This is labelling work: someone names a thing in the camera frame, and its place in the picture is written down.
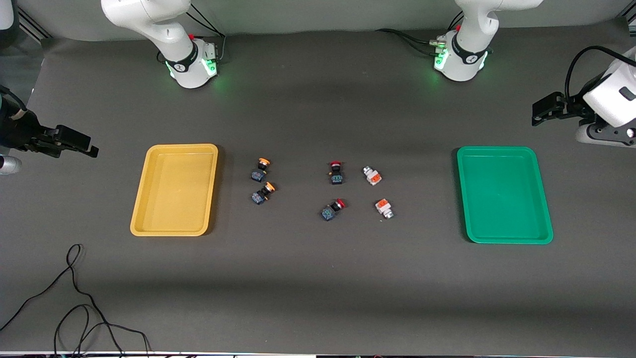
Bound yellow plastic tray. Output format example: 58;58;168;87
130;144;219;237

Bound black right arm base cables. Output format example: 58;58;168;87
186;5;227;63

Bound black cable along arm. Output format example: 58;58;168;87
565;45;636;100
0;85;26;112

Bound black left arm base cables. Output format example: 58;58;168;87
375;12;464;56

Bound yellow-capped push button switch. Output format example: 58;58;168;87
251;182;276;205
251;158;271;183

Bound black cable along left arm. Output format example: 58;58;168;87
565;45;636;100

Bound green plastic tray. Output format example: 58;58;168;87
457;146;554;245

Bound loose thin black cable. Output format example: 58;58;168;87
0;244;152;358

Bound black cable along right arm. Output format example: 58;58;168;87
0;85;26;112

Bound black arm base cables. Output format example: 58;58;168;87
375;12;464;56
186;5;227;63

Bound dark grey table mat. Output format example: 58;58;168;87
0;17;636;356

